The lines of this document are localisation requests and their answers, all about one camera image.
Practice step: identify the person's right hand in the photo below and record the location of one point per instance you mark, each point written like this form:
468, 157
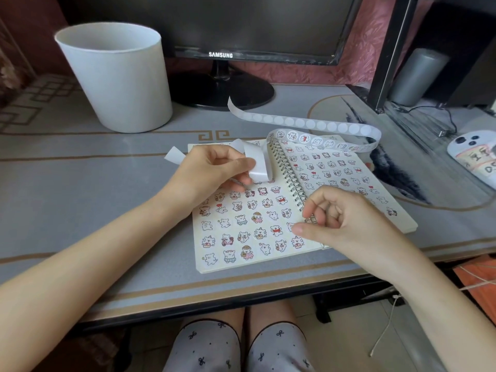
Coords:
360, 232

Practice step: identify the person's left hand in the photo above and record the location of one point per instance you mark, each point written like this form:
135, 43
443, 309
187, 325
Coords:
201, 178

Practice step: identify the cream spiral notebook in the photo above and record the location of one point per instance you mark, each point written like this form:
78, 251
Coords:
403, 222

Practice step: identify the round cartoon sticker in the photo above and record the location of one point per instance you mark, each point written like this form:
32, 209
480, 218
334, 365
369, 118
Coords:
247, 251
260, 233
297, 241
229, 255
276, 229
210, 259
289, 226
264, 248
280, 245

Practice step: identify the white sticker strip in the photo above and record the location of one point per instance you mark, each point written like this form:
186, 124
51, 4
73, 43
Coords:
310, 123

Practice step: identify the person's left forearm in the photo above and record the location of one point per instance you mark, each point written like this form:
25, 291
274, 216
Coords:
85, 275

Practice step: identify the person's right forearm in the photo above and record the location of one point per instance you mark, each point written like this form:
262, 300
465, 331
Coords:
445, 317

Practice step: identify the person's right leg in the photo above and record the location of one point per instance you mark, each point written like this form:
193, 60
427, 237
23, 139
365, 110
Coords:
271, 311

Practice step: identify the person's leg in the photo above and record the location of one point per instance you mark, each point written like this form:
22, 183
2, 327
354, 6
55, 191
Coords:
226, 315
271, 311

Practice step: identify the person's left leg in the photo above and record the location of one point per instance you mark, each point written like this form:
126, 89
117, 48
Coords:
226, 315

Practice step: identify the white plastic waste bin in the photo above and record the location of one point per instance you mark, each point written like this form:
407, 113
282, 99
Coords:
124, 92

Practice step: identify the grey patterned desk mat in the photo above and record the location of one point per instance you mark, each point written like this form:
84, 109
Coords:
77, 182

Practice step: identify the orange woven bag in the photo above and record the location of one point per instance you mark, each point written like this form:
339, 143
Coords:
480, 273

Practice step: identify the black plug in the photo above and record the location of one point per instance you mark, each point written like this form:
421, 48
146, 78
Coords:
443, 133

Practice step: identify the white labelled VR controller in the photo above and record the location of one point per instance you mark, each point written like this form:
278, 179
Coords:
476, 162

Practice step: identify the black computer monitor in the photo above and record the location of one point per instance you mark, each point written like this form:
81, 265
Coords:
217, 19

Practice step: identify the grey cylindrical speaker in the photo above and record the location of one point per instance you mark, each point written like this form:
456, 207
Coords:
416, 79

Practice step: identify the grey bow-print shorts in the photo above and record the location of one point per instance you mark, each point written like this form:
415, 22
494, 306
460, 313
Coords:
205, 348

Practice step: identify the brown floral curtain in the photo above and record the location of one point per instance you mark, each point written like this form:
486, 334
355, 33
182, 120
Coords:
13, 69

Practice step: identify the black desk frame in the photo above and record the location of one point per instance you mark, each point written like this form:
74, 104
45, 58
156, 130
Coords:
321, 309

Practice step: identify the black shelf frame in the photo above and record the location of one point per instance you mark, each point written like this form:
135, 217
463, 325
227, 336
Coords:
391, 54

